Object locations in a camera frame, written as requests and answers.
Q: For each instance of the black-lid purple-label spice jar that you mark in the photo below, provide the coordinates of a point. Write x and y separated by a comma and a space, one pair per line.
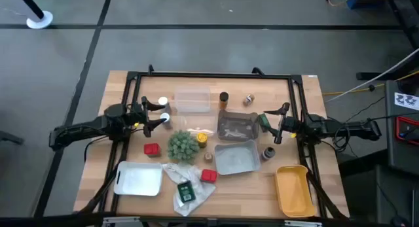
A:
269, 152

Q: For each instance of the white plastic bag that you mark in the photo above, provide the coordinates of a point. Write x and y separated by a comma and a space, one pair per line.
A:
204, 191

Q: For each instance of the black desk leg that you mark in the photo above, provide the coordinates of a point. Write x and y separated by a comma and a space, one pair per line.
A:
404, 17

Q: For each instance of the red spice tin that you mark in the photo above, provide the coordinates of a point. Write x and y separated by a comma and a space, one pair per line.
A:
151, 149
209, 176

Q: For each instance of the clear plastic bin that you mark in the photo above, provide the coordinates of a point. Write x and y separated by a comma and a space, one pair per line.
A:
193, 101
196, 125

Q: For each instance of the black equipment cabinet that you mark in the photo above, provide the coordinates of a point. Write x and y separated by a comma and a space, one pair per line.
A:
391, 138

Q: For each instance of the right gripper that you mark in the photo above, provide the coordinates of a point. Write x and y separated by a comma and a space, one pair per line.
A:
289, 125

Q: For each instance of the white printed sticker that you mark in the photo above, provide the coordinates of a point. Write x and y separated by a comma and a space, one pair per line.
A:
406, 101

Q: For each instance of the artificial green plant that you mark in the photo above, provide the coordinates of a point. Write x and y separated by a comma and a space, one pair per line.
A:
183, 146

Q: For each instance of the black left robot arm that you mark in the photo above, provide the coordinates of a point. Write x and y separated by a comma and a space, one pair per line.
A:
82, 127

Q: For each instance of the white plastic bin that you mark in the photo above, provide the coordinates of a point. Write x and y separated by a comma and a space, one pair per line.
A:
139, 179

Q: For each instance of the black pole white base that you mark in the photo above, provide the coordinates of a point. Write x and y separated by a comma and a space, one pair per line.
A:
40, 20

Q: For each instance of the yellow-lid spice jar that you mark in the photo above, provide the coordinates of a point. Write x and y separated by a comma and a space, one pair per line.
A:
202, 137

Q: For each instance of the black floor bar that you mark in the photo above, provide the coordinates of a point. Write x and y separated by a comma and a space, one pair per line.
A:
363, 76

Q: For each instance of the black front rail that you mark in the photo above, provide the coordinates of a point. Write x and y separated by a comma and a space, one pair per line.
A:
49, 220

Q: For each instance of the dark furniture foot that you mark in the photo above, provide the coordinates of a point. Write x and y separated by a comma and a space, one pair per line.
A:
10, 137

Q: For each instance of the green spice tin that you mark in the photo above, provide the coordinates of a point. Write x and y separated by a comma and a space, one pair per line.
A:
264, 122
186, 191

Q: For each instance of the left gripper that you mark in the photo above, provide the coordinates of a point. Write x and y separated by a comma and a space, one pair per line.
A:
139, 117

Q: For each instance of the yellow plastic bin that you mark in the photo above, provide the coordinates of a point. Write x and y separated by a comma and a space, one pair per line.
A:
293, 191

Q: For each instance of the silver metal bracket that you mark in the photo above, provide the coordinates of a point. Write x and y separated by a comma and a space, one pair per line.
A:
302, 223
121, 221

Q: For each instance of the red-rimmed box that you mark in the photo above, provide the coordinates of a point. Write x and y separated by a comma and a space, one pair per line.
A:
397, 130

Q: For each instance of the black metal table frame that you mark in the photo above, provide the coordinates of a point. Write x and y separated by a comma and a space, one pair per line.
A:
212, 75

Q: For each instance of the grey plastic bin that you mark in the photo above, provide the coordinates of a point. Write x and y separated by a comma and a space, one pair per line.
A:
235, 158

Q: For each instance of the smoky brown plastic bin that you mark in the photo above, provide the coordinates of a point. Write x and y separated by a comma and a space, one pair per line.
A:
237, 122

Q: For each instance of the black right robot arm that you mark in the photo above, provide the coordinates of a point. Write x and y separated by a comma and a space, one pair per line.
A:
343, 127

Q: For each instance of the blue box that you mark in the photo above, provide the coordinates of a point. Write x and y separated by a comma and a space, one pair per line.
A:
360, 1

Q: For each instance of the black-lid orange spice jar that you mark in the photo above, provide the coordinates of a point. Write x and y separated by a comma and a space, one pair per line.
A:
224, 97

